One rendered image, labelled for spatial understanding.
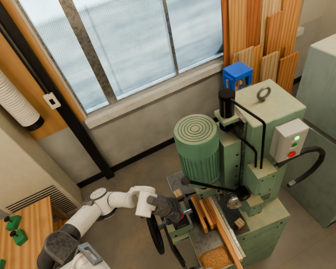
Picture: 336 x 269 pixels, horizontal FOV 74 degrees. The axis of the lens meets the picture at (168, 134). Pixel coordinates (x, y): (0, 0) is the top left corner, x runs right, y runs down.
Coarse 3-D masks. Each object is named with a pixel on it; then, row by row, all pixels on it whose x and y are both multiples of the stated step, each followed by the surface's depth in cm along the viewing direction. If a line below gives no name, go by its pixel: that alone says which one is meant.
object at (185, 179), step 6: (186, 180) 82; (192, 180) 85; (204, 186) 89; (210, 186) 91; (216, 186) 94; (240, 186) 105; (234, 192) 101; (240, 192) 104; (246, 192) 103; (240, 198) 104; (246, 198) 105
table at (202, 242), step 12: (168, 180) 144; (180, 180) 143; (192, 192) 136; (192, 216) 126; (192, 228) 121; (216, 228) 119; (180, 240) 122; (192, 240) 117; (204, 240) 116; (216, 240) 115; (228, 252) 110
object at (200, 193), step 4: (216, 184) 117; (220, 184) 117; (196, 188) 118; (200, 188) 118; (208, 188) 117; (212, 188) 116; (196, 192) 117; (200, 192) 116; (204, 192) 116; (208, 192) 117; (212, 192) 119; (216, 192) 120; (200, 196) 118; (204, 196) 119; (208, 196) 121
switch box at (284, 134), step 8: (296, 120) 84; (280, 128) 82; (288, 128) 82; (296, 128) 81; (304, 128) 80; (280, 136) 82; (288, 136) 80; (304, 136) 83; (272, 144) 90; (280, 144) 84; (288, 144) 83; (272, 152) 92; (280, 152) 86; (288, 152) 87; (296, 152) 89; (280, 160) 89
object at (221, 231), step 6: (210, 204) 124; (216, 216) 119; (216, 222) 117; (222, 228) 114; (222, 234) 112; (228, 240) 110; (228, 246) 108; (234, 252) 106; (234, 258) 104; (240, 264) 102
